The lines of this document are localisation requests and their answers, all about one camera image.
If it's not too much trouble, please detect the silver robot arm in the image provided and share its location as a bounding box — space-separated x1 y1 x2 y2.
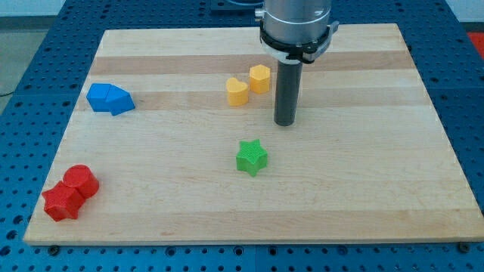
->
255 0 339 65

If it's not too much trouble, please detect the yellow heart block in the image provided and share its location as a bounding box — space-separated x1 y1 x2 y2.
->
225 77 249 107

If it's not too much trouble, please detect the green star block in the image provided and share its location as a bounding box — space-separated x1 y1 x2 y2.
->
236 139 268 177

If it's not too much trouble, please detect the yellow hexagon block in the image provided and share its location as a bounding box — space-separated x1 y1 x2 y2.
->
249 64 271 94

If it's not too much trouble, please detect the wooden board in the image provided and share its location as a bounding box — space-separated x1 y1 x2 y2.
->
24 23 483 246

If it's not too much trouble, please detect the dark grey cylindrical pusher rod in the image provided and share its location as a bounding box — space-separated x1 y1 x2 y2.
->
274 62 303 126

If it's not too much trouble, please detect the blue pentagon block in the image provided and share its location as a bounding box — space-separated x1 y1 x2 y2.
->
105 85 135 116

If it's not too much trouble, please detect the blue cube block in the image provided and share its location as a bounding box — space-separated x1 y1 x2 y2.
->
86 83 111 112

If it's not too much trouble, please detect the red cylinder block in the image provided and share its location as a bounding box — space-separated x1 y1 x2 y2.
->
63 165 100 199

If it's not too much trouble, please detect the red star block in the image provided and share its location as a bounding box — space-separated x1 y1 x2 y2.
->
42 181 85 221

